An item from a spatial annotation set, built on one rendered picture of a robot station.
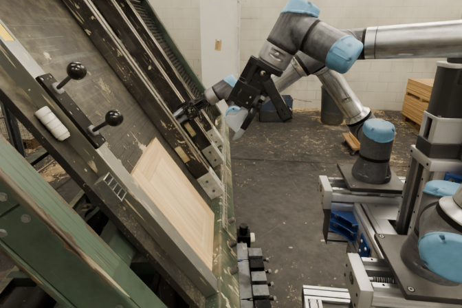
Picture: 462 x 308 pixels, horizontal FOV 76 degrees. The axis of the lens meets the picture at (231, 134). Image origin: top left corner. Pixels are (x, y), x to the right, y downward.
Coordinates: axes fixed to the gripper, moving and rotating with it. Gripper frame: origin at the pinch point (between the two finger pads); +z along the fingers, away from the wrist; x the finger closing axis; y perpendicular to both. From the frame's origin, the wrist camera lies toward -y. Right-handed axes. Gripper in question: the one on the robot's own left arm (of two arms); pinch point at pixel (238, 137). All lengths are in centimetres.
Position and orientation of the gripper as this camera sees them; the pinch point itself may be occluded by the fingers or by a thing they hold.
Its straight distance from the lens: 77.1
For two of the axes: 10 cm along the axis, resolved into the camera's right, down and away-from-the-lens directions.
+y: -8.7, -4.8, -0.5
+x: -1.3, 3.3, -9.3
